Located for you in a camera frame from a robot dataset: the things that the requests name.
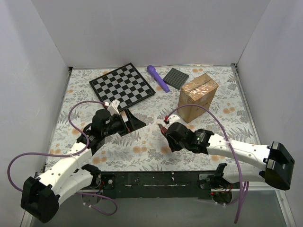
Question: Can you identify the brown taped cardboard box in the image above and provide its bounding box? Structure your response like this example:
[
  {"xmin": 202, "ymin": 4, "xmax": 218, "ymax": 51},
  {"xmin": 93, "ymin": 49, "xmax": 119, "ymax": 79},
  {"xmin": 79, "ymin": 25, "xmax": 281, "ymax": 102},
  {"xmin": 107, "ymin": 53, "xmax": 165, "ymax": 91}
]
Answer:
[{"xmin": 177, "ymin": 73, "xmax": 218, "ymax": 123}]

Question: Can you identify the red black utility knife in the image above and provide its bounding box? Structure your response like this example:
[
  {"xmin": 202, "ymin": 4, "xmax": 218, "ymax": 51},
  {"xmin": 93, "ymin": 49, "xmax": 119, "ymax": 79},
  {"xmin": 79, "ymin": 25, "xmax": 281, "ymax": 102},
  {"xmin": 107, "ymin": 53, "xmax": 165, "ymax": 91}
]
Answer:
[{"xmin": 158, "ymin": 123, "xmax": 167, "ymax": 135}]

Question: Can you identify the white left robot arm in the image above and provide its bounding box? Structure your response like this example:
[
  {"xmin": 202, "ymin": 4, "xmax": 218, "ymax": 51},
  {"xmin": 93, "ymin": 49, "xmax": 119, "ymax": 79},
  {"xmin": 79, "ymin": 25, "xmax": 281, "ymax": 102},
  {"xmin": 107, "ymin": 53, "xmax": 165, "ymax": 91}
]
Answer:
[{"xmin": 21, "ymin": 109, "xmax": 146, "ymax": 223}]

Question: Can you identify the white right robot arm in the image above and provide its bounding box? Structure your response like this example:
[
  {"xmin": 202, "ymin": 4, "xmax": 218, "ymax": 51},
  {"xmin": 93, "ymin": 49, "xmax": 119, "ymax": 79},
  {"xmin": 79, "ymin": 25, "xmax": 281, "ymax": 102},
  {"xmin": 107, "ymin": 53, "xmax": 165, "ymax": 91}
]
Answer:
[{"xmin": 160, "ymin": 122, "xmax": 295, "ymax": 191}]

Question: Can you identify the black white checkerboard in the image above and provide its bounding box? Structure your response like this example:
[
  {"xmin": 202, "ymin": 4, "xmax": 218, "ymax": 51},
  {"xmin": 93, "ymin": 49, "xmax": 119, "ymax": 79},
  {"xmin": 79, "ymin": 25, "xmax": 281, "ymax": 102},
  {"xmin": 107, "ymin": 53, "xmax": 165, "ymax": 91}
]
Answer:
[{"xmin": 89, "ymin": 63, "xmax": 155, "ymax": 111}]

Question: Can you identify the dark grey studded plate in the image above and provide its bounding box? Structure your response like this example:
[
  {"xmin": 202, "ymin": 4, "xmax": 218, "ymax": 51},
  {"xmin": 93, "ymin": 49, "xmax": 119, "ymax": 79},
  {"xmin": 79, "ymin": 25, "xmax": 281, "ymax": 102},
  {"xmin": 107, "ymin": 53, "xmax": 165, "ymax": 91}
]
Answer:
[{"xmin": 163, "ymin": 68, "xmax": 189, "ymax": 90}]

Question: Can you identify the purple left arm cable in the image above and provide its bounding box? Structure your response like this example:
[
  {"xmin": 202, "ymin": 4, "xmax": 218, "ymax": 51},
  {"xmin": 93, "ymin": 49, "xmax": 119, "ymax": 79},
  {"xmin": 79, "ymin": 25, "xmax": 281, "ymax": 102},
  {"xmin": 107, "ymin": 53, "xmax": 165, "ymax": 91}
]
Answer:
[{"xmin": 8, "ymin": 100, "xmax": 117, "ymax": 217}]

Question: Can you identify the purple cylindrical handle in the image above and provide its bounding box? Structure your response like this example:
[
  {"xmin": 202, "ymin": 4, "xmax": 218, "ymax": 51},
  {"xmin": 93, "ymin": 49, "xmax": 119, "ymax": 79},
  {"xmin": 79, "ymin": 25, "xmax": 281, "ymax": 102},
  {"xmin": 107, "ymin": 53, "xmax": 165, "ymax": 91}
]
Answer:
[{"xmin": 147, "ymin": 65, "xmax": 170, "ymax": 93}]

